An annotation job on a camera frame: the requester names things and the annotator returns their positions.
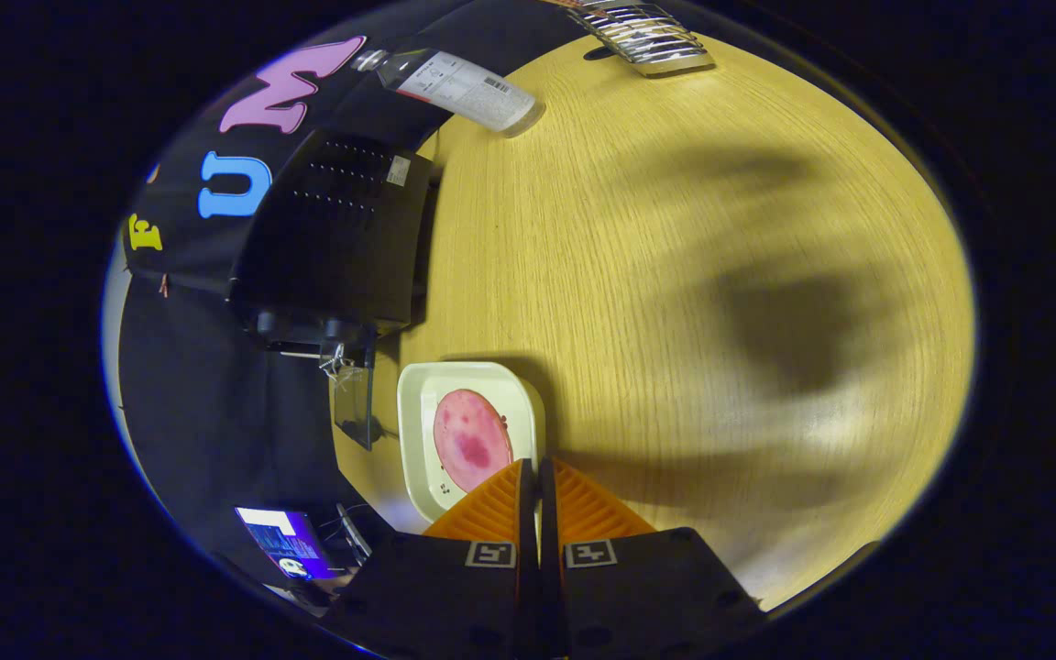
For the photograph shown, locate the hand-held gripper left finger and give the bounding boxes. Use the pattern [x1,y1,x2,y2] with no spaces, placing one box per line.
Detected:
[322,458,538,660]

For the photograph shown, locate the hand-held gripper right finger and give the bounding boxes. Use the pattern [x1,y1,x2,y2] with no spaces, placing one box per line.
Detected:
[539,456,767,660]

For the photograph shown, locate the pink ham slice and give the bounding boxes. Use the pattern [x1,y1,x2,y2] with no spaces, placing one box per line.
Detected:
[433,389,515,494]

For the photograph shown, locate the cream square plate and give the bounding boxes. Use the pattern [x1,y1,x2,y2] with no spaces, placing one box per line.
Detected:
[397,361,546,523]

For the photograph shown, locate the black toaster oven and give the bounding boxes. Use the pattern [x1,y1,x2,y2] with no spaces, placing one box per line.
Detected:
[228,128,437,450]

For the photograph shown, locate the laptop computer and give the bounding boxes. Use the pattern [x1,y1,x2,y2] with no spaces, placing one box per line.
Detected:
[235,502,373,583]

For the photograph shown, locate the clear plastic bottle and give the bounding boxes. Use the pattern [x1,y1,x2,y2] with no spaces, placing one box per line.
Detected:
[351,48,546,138]

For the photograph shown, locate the metal wire utensil holder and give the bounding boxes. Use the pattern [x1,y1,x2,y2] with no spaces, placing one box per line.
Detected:
[569,0,715,77]

